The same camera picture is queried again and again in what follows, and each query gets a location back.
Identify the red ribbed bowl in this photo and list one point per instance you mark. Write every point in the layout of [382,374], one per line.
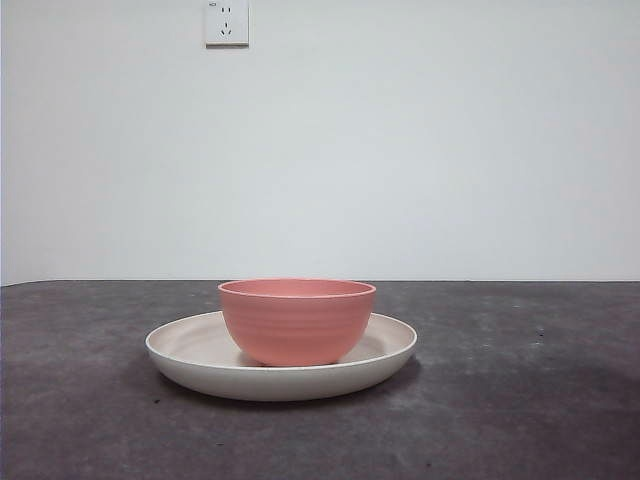
[295,325]

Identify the white round plate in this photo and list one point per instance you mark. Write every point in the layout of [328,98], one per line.
[275,385]

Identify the white wall socket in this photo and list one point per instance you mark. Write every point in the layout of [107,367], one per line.
[227,26]

